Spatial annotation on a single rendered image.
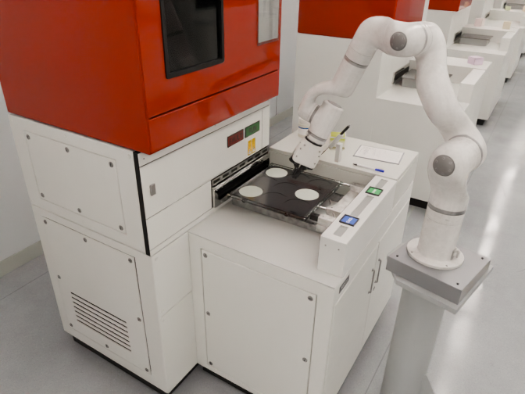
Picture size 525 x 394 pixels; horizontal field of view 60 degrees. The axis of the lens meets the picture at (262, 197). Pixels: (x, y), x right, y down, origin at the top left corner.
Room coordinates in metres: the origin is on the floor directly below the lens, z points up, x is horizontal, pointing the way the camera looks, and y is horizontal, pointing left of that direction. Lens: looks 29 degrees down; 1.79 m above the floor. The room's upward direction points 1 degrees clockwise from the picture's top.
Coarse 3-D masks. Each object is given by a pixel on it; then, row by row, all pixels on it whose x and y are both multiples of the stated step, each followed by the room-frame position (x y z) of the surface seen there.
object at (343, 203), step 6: (348, 192) 1.72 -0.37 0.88; (354, 192) 1.72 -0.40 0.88; (342, 198) 1.67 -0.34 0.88; (348, 198) 1.67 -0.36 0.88; (354, 198) 1.67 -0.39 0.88; (336, 204) 1.62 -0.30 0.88; (342, 204) 1.62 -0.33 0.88; (330, 216) 1.52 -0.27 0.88; (318, 228) 1.45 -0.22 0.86; (324, 228) 1.44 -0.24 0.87
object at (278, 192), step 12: (252, 180) 1.78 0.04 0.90; (264, 180) 1.79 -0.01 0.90; (276, 180) 1.79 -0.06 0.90; (288, 180) 1.79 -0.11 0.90; (300, 180) 1.79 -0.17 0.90; (312, 180) 1.80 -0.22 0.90; (324, 180) 1.80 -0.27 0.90; (264, 192) 1.67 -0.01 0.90; (276, 192) 1.67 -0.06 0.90; (288, 192) 1.67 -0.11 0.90; (324, 192) 1.68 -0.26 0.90; (264, 204) 1.57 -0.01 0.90; (276, 204) 1.57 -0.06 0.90; (288, 204) 1.57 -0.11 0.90; (300, 204) 1.58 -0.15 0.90; (312, 204) 1.58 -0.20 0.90
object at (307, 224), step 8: (232, 200) 1.70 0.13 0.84; (240, 200) 1.69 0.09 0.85; (248, 208) 1.66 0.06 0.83; (256, 208) 1.64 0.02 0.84; (264, 208) 1.62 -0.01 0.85; (272, 216) 1.60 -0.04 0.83; (280, 216) 1.58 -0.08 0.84; (296, 224) 1.54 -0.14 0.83; (304, 224) 1.52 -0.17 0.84; (312, 224) 1.50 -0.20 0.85; (320, 232) 1.49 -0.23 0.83
